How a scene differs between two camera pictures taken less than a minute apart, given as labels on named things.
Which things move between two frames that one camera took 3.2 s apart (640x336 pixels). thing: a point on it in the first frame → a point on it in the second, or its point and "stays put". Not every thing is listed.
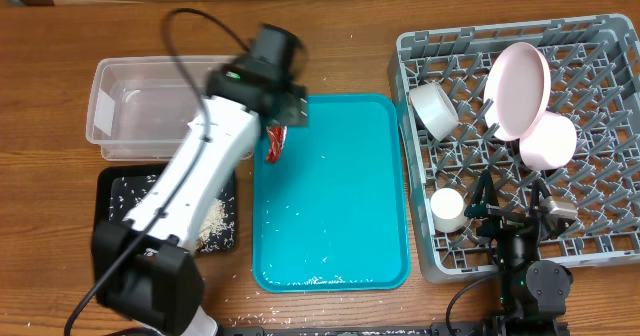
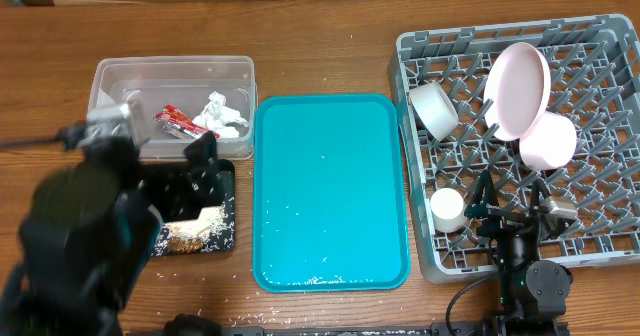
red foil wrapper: [276, 139] → [181, 124]
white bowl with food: [433, 110] stays put
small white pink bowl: [548, 142] stays put
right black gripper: [483, 203] stays put
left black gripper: [297, 106] → [185, 201]
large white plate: [517, 89] stays put
